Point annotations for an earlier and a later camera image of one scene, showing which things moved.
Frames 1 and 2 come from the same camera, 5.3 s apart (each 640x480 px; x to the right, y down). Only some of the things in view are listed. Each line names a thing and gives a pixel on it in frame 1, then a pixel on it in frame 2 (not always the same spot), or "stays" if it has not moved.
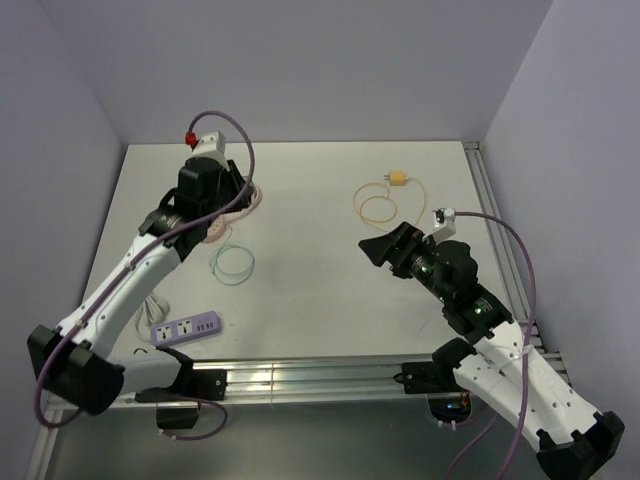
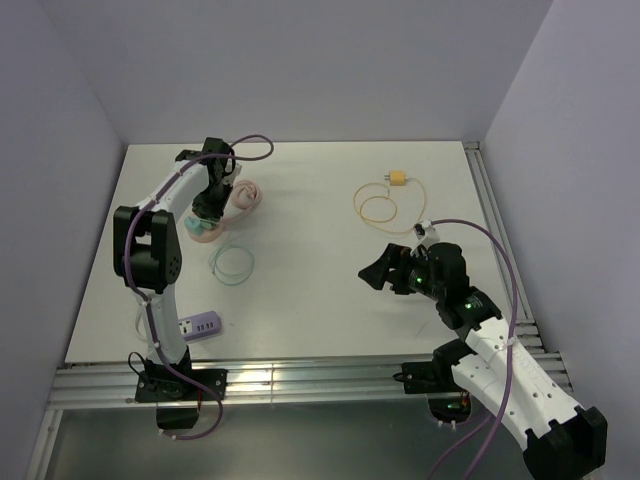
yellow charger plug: (396, 177) stays
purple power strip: (190, 327) stays
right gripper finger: (399, 272) -> (403, 290)
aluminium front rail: (303, 380) stays
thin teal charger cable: (227, 277) stays
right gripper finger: (380, 248) -> (377, 272)
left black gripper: (233, 177) -> (214, 211)
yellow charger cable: (365, 219) stays
